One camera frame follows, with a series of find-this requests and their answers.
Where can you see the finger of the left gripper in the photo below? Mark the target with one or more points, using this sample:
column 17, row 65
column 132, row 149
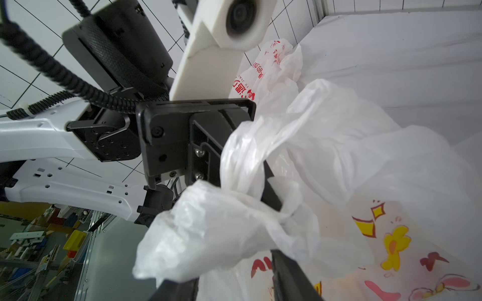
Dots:
column 269, row 196

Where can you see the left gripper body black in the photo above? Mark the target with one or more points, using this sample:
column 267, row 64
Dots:
column 186, row 138

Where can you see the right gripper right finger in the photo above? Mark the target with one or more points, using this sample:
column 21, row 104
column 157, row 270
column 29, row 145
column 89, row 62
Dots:
column 290, row 282

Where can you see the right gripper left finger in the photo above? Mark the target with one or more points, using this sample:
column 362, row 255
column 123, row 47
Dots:
column 174, row 291

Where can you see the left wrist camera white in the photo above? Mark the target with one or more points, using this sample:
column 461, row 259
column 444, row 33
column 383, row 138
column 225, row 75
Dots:
column 220, row 33

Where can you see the stack of printed plastic bags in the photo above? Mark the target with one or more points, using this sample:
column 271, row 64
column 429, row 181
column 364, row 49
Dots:
column 271, row 81

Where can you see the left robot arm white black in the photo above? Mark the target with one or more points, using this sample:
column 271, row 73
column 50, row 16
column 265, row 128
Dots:
column 110, row 146

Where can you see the white printed plastic bag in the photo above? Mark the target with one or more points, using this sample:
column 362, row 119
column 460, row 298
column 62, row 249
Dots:
column 370, row 210

